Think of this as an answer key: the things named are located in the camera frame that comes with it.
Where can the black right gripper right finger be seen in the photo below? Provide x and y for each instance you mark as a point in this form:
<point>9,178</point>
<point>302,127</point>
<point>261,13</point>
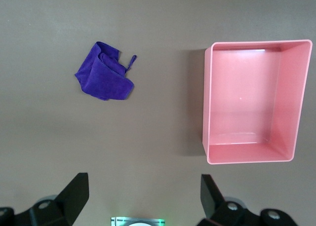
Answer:
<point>212,201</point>

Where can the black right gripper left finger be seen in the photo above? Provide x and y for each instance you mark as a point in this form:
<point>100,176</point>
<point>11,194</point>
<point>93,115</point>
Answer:
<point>71,199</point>

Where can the purple microfibre cloth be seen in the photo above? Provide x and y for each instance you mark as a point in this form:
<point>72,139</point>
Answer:
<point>103,80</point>

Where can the pink plastic bin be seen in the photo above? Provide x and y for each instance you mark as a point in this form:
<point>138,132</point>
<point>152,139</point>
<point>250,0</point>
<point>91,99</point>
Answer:
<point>244,95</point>

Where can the brown table cover sheet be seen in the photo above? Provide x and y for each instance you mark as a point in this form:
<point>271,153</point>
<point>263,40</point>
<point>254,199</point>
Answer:
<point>158,26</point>

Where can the metal base plate green light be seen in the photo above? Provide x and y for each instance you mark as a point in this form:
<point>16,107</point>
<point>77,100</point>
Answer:
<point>118,221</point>

